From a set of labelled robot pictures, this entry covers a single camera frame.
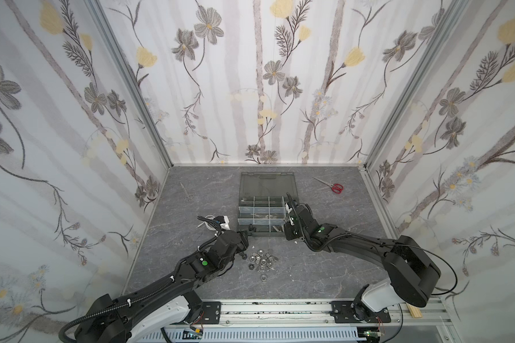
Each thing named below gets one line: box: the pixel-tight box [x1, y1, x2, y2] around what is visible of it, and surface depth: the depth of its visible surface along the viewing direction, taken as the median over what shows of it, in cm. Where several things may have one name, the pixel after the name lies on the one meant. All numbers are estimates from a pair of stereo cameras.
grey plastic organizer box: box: [237, 171, 298, 237], surface depth 103 cm
